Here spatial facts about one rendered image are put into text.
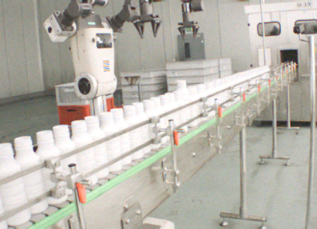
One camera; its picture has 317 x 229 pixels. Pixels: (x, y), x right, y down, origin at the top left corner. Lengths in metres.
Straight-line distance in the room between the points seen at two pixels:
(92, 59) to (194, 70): 6.02
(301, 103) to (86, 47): 4.43
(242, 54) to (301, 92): 6.01
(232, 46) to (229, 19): 0.93
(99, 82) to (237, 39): 9.86
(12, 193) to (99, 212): 0.26
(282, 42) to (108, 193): 5.00
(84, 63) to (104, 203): 1.10
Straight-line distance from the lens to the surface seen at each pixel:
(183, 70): 7.79
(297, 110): 5.70
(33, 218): 0.73
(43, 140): 0.73
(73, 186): 0.67
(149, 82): 8.35
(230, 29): 11.55
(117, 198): 0.90
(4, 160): 0.67
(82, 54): 1.81
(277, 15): 5.67
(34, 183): 0.71
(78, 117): 3.56
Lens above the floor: 1.30
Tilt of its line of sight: 10 degrees down
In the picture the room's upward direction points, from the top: 5 degrees counter-clockwise
